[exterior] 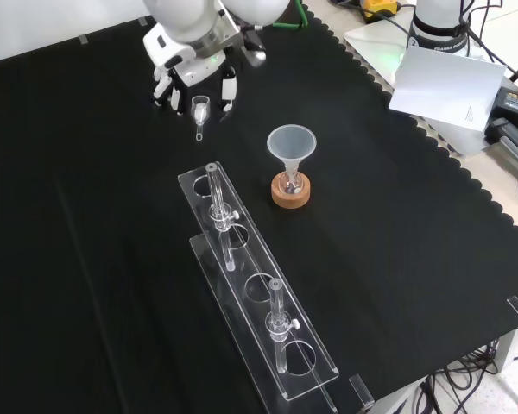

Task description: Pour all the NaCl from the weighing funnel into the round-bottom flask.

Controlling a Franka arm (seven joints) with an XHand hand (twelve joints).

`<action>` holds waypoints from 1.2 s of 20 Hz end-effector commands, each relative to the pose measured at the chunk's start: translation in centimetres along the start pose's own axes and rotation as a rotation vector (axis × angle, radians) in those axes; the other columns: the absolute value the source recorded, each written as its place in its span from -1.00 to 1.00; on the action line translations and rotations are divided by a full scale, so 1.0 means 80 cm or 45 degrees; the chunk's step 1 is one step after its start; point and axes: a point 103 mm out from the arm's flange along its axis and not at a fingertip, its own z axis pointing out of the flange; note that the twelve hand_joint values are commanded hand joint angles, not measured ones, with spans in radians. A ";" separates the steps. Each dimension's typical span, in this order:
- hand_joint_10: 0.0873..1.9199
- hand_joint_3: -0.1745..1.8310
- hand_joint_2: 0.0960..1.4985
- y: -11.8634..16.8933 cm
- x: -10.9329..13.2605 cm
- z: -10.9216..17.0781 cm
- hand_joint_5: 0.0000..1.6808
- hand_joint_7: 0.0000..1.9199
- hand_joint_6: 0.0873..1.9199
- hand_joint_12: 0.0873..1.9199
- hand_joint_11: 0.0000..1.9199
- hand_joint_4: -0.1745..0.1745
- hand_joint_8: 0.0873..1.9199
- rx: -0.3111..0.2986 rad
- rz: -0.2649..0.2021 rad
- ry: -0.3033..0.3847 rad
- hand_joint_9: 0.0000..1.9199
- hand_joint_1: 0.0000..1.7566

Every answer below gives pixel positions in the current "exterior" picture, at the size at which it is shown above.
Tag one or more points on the yellow stop button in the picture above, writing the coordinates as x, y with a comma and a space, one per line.
377, 6

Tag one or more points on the translucent plastic funnel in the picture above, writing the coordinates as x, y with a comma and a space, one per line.
291, 144

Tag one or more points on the clear funnel stand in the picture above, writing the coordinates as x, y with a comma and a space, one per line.
259, 297

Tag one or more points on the black cloth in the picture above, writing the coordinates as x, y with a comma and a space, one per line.
112, 215

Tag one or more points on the black hand tool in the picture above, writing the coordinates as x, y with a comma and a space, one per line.
511, 138

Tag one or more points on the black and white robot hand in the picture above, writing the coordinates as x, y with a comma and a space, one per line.
172, 54

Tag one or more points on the clear weighing funnel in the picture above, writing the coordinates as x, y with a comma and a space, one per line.
200, 113

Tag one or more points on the grey tape piece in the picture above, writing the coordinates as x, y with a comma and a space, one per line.
83, 39
143, 21

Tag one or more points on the clear round-bottom flask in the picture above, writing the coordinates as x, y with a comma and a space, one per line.
292, 185

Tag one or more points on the black power unit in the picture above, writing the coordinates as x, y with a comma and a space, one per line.
516, 103

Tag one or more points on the white paper sheet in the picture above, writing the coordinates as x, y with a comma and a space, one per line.
449, 86

